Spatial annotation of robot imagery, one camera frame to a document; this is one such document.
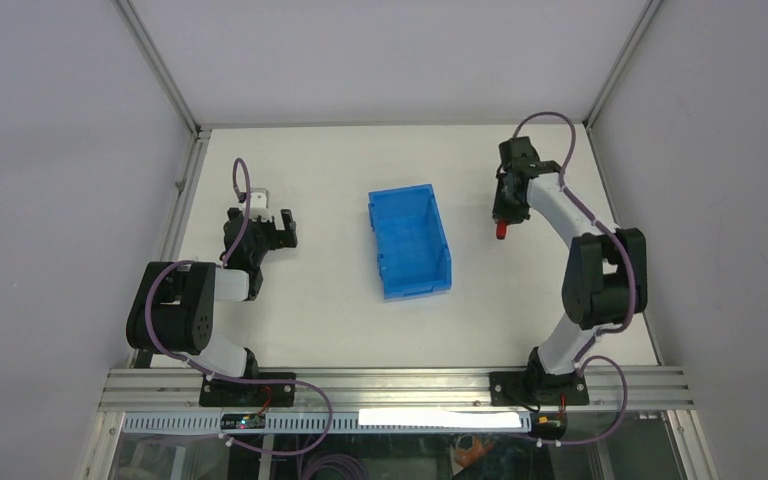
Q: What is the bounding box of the red handled screwdriver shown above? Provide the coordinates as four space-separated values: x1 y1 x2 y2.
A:
495 220 508 240

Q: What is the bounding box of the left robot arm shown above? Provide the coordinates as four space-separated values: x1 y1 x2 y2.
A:
126 207 298 406

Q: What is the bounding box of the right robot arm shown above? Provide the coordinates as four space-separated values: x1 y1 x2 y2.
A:
489 136 647 407

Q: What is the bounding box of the blue plastic bin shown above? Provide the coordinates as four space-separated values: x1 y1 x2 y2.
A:
368 184 453 301

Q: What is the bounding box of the orange object below table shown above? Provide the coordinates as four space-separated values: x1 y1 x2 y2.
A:
452 435 494 468

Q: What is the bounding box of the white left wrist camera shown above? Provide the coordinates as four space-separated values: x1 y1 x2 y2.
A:
245 188 274 222

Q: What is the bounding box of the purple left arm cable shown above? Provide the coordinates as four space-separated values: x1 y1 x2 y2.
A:
144 158 334 458

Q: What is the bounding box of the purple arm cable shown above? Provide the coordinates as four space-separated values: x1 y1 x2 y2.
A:
144 158 334 458
511 111 638 446

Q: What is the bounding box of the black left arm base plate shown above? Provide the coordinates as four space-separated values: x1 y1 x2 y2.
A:
198 371 296 409

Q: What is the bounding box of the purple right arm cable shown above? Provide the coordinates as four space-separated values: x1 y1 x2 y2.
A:
511 111 638 446

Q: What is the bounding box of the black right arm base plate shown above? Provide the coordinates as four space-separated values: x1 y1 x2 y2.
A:
488 370 590 408

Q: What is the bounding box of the white slotted cable duct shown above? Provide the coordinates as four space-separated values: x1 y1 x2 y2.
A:
122 408 531 436

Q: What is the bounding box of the aluminium front rail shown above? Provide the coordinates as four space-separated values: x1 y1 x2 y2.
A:
98 365 695 412

